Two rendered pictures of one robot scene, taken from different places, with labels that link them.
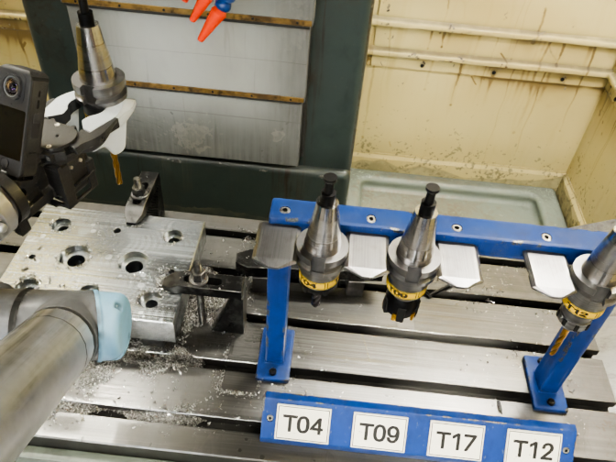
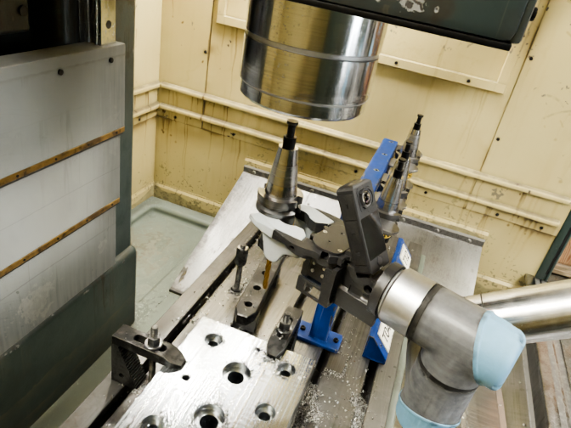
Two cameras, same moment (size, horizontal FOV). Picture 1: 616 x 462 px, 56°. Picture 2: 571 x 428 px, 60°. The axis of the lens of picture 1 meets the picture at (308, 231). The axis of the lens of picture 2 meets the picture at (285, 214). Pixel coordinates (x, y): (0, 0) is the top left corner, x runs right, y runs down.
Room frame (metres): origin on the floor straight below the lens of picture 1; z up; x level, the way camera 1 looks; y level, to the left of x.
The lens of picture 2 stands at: (0.49, 0.85, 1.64)
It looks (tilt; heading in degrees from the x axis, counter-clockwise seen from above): 29 degrees down; 283
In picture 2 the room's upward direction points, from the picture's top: 11 degrees clockwise
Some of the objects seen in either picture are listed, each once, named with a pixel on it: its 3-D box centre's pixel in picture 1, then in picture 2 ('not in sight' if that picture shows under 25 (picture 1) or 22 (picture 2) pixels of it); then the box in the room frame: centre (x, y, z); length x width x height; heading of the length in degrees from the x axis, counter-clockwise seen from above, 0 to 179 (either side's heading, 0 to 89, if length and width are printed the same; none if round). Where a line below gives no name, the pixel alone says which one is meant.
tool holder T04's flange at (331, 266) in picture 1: (322, 250); (385, 212); (0.49, -0.02, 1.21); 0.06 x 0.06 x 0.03
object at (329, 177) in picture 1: (328, 189); (399, 167); (0.49, -0.02, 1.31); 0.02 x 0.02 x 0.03
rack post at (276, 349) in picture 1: (278, 298); (332, 284); (0.55, 0.03, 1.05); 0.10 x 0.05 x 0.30; 179
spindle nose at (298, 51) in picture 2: not in sight; (311, 49); (0.63, 0.27, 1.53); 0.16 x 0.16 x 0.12
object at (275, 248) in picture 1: (276, 247); (380, 225); (0.49, 0.04, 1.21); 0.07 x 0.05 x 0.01; 179
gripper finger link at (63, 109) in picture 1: (72, 118); (273, 241); (0.62, 0.31, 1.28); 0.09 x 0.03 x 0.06; 173
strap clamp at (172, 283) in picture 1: (203, 294); (282, 340); (0.60, 0.16, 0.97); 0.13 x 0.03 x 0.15; 89
